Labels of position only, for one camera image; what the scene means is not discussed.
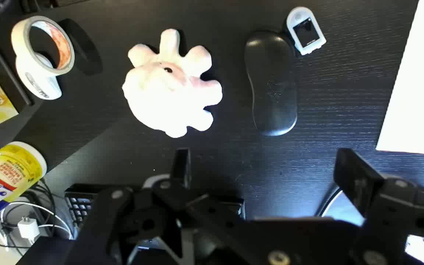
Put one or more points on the black computer mouse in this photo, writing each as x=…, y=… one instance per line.
x=272, y=89

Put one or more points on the black computer keyboard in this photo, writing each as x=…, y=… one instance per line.
x=80, y=207

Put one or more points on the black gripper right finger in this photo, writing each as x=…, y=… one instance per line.
x=359, y=184

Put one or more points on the white pulse oximeter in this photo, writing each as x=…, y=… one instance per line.
x=306, y=30

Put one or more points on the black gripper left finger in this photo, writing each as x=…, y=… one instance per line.
x=181, y=167

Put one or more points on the beige masking tape roll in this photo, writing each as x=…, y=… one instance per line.
x=35, y=74

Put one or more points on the white paper sheets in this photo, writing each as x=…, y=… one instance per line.
x=418, y=83

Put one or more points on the white power adapter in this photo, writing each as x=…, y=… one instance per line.
x=28, y=230

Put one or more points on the pink octopus plush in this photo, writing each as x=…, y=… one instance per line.
x=169, y=90

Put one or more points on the yellow disinfectant wipes canister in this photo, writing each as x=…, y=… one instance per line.
x=6, y=177

